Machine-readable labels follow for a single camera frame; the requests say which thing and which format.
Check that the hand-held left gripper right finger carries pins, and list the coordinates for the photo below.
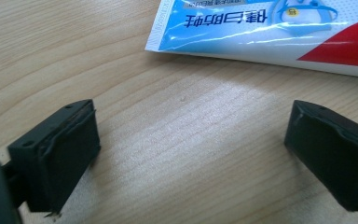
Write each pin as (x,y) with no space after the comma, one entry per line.
(335,149)

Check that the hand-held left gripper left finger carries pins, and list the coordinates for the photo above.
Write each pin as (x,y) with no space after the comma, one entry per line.
(59,152)

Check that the white blue red toothpaste tube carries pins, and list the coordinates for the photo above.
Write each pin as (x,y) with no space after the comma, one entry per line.
(261,31)

